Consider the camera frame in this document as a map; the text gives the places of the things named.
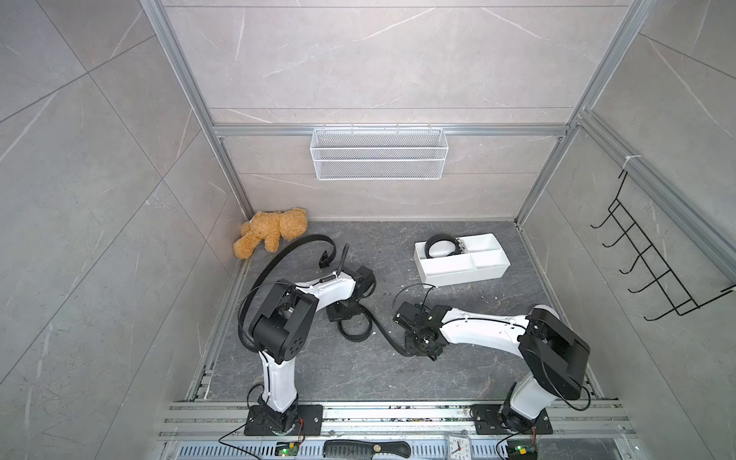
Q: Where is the black belt with dark buckle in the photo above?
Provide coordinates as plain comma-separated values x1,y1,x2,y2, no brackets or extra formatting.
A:
237,234,408,357

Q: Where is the black belt with silver buckle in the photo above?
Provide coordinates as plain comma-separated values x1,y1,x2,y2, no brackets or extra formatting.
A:
425,233,464,260

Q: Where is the white compartment storage tray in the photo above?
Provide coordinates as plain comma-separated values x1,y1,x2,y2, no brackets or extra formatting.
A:
414,233,511,287

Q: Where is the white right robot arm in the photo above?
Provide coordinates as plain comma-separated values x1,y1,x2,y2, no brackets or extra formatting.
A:
394,302,590,432

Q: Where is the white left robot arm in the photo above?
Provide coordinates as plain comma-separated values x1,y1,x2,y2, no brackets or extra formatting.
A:
249,266,376,432

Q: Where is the brown teddy bear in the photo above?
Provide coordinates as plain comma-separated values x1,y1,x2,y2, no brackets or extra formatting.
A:
233,208,309,260

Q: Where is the small white clock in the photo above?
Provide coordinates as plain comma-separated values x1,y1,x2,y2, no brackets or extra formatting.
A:
447,434,473,460

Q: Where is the left green circuit board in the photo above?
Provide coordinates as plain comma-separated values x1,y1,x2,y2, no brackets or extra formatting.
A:
274,442,300,457

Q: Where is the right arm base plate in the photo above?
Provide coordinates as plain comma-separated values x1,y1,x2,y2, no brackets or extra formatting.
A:
470,404,553,435

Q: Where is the white wire mesh basket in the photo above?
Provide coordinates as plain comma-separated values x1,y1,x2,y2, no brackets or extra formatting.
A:
310,128,450,181

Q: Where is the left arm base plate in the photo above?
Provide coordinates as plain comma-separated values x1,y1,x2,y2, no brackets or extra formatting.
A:
243,404,324,436

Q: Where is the black wire hook rack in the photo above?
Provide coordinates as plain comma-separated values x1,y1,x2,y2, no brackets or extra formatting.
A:
590,172,735,322

